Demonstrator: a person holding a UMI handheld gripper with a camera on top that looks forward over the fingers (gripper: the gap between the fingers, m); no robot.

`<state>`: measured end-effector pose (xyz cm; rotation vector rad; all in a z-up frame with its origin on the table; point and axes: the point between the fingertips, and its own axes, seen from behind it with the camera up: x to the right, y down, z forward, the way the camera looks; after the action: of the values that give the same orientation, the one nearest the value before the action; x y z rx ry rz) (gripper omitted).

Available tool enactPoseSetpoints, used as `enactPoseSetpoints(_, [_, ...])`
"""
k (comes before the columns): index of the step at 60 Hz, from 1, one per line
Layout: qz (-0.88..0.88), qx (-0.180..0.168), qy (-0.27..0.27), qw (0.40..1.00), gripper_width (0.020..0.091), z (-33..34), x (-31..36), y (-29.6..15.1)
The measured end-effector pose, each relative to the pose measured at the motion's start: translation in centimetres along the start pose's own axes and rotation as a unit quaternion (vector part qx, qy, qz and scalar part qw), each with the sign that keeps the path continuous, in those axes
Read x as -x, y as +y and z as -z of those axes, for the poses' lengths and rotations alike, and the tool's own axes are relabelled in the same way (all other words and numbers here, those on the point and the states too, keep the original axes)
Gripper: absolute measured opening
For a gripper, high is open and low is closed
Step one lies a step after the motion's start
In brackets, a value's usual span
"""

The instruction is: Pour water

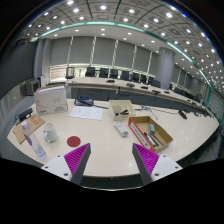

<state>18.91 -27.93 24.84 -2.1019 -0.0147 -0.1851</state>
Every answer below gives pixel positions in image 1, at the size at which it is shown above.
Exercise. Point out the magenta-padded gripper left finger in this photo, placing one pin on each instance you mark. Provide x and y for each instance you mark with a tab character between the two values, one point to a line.
77	159

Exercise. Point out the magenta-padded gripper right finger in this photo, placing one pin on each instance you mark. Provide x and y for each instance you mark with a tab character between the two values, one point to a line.
146	159

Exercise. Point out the clear plastic water bottle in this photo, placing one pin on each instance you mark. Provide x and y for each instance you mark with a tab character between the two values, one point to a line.
34	142

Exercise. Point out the flat round red coaster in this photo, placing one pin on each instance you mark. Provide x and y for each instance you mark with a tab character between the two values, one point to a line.
73	141

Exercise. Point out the open brown box, red label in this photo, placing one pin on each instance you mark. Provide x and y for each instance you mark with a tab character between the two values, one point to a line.
138	134

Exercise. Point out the small teal case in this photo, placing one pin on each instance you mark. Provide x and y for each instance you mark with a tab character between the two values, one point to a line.
151	128

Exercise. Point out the white ceramic mug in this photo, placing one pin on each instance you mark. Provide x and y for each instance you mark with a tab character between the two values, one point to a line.
50	133

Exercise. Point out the white remote control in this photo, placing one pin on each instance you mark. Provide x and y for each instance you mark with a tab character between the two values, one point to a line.
121	129

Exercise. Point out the white paper sheet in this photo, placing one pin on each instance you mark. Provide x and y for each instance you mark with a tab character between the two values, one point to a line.
86	113

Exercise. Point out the black marker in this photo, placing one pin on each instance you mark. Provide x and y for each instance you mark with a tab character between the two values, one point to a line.
122	112

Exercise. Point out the brown kraft paper envelope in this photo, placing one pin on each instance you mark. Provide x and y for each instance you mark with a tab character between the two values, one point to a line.
36	121

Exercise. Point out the small black device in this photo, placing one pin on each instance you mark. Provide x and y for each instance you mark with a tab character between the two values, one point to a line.
182	114

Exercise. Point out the small open white box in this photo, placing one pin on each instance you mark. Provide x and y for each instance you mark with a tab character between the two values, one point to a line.
116	106

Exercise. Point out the large white cardboard box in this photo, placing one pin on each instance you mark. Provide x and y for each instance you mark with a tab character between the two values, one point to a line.
50	100

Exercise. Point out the black power strip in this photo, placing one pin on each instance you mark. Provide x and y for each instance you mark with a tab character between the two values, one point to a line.
25	114

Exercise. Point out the long curved conference desk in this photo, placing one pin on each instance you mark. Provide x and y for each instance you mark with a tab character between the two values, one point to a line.
96	83

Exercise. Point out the grey box monitor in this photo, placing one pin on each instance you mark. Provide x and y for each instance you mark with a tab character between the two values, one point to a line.
32	88

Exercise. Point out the round ceiling lights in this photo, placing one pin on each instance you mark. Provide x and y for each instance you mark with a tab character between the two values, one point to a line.
103	7

